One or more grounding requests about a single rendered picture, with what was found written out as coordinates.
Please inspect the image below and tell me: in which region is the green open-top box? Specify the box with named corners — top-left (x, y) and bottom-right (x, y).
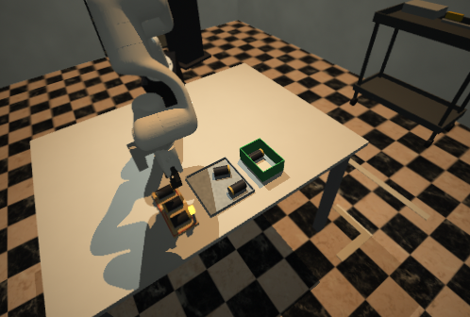
top-left (240, 138), bottom-right (285, 183)

